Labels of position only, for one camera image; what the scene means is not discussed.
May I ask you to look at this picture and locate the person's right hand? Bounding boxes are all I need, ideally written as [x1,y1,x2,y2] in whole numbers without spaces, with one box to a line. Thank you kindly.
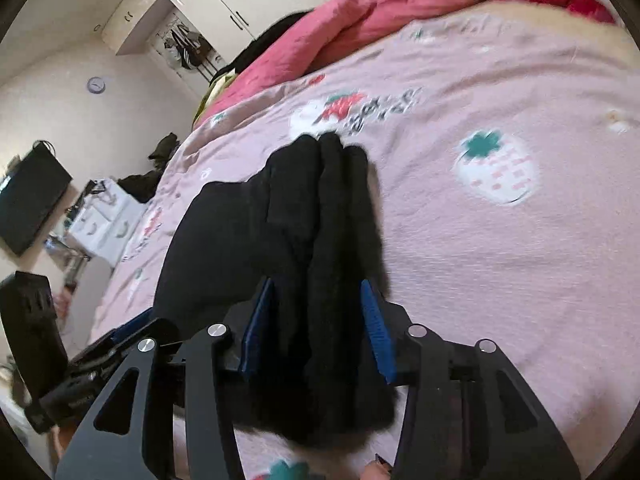
[360,452,397,480]

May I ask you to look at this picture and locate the black television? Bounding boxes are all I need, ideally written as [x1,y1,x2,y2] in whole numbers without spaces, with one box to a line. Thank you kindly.
[0,142,73,257]

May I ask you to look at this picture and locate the pink strawberry printed quilt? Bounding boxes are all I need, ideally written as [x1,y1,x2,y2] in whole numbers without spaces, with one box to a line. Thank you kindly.
[90,0,640,480]

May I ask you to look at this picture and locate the black cloth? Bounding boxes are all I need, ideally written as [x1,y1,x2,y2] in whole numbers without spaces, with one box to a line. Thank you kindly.
[210,10,316,83]

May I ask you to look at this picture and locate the pile of dark clothes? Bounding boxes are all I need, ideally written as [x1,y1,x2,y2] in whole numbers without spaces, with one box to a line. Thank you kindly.
[117,132,181,203]

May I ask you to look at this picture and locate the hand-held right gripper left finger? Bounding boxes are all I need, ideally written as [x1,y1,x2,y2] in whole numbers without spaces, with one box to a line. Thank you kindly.
[55,276,278,480]

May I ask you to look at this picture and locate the green blanket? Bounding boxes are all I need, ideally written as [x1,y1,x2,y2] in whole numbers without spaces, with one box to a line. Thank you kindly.
[192,72,238,121]

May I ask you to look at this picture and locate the black sweater with orange cuffs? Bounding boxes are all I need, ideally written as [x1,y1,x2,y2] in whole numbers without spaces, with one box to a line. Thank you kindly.
[152,131,401,448]

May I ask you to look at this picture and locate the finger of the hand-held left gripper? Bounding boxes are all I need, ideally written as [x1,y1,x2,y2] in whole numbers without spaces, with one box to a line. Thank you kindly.
[117,317,182,363]
[87,306,158,356]

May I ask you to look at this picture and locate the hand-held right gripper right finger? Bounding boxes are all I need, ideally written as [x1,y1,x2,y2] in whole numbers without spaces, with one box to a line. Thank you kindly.
[359,279,581,480]

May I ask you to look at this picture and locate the hanging clothes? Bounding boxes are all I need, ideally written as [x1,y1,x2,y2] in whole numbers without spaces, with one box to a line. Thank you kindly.
[162,17,223,78]

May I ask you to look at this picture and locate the white drawer cabinet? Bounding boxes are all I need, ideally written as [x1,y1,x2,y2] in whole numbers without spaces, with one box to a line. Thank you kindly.
[67,180,146,263]

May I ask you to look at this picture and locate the hot pink comforter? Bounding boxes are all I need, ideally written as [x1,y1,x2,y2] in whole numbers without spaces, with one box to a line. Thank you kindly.
[192,0,493,128]

